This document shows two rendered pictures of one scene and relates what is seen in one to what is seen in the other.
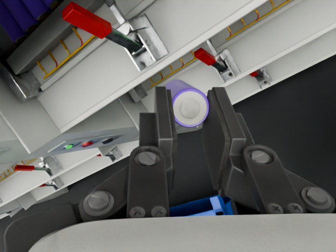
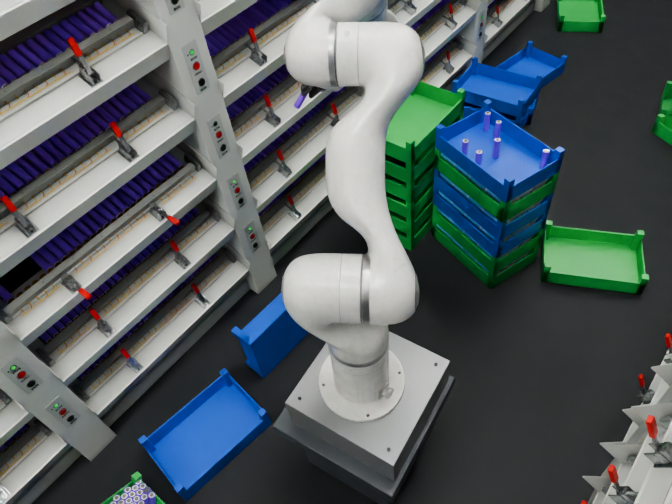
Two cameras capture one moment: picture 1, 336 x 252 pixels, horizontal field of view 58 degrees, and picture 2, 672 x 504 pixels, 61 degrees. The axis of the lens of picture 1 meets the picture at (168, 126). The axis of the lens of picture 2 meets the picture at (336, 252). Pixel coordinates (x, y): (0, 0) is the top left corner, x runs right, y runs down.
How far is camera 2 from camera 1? 1.56 m
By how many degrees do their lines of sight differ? 60
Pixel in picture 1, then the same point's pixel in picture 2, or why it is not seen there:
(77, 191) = (132, 425)
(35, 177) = (161, 283)
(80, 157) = (206, 247)
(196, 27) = (287, 115)
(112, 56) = (261, 127)
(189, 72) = (268, 179)
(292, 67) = (308, 207)
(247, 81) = (288, 220)
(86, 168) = (171, 333)
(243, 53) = (290, 166)
